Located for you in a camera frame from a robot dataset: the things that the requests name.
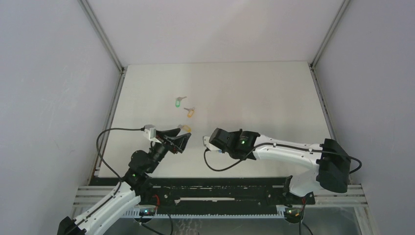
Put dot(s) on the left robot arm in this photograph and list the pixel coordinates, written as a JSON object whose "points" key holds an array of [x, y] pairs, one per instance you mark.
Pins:
{"points": [[134, 186]]}

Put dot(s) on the yellow tag key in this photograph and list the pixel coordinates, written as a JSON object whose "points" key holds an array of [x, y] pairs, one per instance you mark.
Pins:
{"points": [[185, 128]]}

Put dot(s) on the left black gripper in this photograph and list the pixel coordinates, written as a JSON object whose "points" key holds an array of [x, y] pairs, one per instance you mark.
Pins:
{"points": [[180, 141]]}

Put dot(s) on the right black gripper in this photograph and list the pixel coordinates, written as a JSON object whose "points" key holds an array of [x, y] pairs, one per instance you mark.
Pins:
{"points": [[230, 133]]}

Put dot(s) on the white cable duct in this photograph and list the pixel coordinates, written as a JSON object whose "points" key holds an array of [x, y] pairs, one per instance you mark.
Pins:
{"points": [[272, 212]]}

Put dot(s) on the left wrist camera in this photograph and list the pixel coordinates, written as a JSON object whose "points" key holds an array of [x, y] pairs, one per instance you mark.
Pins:
{"points": [[150, 132]]}

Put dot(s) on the orange tag key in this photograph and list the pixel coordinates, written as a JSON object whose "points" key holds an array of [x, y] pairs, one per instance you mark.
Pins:
{"points": [[190, 112]]}

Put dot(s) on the left circuit board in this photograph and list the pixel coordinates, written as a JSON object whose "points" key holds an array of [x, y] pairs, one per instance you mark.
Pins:
{"points": [[146, 212]]}

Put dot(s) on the right circuit board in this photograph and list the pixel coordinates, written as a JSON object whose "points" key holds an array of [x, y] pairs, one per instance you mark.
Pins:
{"points": [[293, 213]]}

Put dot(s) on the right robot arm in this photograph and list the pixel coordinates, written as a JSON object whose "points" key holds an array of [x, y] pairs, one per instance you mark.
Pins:
{"points": [[327, 163]]}

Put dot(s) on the green tag key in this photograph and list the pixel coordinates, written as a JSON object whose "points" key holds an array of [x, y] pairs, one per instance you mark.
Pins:
{"points": [[178, 101]]}

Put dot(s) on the circuit board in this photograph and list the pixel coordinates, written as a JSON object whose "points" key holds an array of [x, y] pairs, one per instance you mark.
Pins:
{"points": [[293, 213], [146, 212]]}

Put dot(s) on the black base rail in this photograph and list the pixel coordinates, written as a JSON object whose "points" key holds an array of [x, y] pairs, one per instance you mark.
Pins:
{"points": [[222, 194]]}

